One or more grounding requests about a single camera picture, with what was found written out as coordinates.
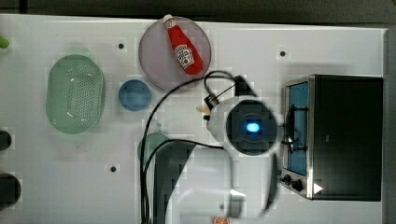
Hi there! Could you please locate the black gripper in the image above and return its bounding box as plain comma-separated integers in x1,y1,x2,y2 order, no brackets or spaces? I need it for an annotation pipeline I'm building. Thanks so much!
204,96,219,120

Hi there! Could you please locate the peeled toy banana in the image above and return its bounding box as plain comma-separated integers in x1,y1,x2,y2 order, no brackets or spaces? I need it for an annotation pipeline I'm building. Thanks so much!
196,105,210,114

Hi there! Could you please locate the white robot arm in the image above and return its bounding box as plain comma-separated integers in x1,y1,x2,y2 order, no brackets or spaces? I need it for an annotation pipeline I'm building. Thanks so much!
164,96,281,224

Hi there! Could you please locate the silver black toaster oven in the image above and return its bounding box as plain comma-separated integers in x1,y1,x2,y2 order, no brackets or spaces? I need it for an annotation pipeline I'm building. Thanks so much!
279,75,384,202

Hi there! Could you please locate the red ketchup bottle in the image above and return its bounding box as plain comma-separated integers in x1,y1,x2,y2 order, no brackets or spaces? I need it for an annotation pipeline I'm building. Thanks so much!
163,14,204,76

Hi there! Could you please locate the grey round plate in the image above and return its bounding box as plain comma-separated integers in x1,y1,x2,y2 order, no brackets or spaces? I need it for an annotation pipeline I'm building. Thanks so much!
138,16,212,91

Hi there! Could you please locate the green plastic mug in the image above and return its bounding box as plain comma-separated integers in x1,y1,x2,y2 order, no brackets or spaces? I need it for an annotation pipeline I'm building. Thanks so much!
137,123,169,163

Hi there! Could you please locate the blue plastic cup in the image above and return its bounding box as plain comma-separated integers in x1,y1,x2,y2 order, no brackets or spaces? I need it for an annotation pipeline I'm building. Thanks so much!
118,79,152,112

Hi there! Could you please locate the toy orange slice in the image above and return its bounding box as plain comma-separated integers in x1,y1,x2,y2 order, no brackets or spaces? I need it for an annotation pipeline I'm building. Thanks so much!
212,217,230,224

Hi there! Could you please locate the green perforated colander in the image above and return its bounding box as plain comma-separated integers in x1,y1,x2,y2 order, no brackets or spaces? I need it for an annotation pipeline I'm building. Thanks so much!
46,54,106,134

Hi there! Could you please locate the black round container upper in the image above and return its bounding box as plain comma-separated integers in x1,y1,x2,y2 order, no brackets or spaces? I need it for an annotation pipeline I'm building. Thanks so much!
0,130,12,150

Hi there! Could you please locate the black round container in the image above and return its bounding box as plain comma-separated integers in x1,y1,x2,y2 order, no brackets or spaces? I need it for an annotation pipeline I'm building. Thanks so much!
0,130,12,150
0,173,21,210

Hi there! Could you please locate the green object at corner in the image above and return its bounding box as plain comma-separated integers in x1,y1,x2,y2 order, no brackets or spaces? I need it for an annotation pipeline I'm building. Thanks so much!
0,36,10,49

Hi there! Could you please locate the black round container lower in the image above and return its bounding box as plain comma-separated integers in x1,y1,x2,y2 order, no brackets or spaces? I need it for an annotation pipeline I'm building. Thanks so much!
0,173,21,210

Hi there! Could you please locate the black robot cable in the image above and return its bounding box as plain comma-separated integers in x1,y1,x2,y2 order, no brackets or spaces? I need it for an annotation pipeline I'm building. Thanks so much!
139,70,260,224

